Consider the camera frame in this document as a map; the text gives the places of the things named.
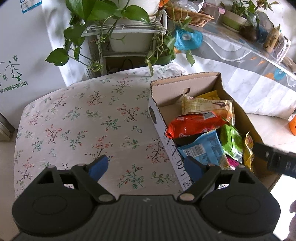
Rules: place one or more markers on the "floral tablecloth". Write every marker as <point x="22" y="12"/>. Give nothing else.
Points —
<point x="102" y="116"/>

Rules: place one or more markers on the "blue tape dispenser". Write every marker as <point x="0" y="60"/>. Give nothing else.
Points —
<point x="188" y="40"/>

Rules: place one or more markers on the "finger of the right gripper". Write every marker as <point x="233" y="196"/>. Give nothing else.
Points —
<point x="261" y="151"/>

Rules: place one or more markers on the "golden yellow snack pack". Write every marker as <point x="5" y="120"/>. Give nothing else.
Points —
<point x="212" y="95"/>

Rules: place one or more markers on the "light blue cookie pack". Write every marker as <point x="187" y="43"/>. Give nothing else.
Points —
<point x="206" y="149"/>

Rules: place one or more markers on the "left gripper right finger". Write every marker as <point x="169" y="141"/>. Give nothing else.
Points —
<point x="203" y="177"/>

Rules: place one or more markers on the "pink white snack bag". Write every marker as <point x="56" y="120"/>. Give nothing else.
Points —
<point x="232" y="162"/>

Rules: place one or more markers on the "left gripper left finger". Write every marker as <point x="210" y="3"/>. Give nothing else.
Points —
<point x="89" y="175"/>

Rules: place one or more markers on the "wicker basket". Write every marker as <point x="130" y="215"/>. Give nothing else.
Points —
<point x="179" y="15"/>

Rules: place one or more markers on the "cream bread snack bag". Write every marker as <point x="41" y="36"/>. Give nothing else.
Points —
<point x="194" y="105"/>

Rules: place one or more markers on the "white plant stand shelf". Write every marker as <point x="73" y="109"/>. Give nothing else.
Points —
<point x="158" y="24"/>

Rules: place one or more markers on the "orange red snack bag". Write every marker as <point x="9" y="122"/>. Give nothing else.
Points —
<point x="193" y="124"/>

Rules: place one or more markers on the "brown round pot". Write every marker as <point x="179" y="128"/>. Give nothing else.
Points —
<point x="249" y="33"/>

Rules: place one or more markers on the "tan cylindrical jar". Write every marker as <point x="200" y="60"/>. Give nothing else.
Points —
<point x="271" y="39"/>

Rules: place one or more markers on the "glass top side table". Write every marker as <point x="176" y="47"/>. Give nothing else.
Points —
<point x="258" y="83"/>

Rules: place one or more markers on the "green bowl planter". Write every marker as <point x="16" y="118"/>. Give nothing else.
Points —
<point x="233" y="21"/>

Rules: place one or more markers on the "yellow waffle snack pack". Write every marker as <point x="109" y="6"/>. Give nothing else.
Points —
<point x="248" y="155"/>

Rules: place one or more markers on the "cardboard milk box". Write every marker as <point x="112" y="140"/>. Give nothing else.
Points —
<point x="202" y="93"/>

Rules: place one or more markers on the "pothos plant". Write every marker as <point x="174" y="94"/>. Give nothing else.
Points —
<point x="86" y="13"/>

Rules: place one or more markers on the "white refrigerator with logo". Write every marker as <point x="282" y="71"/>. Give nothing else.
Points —
<point x="25" y="44"/>

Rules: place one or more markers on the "green snack pack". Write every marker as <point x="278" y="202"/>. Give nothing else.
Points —
<point x="231" y="142"/>

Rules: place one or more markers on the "white square planter pot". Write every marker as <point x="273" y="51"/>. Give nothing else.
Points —
<point x="130" y="42"/>

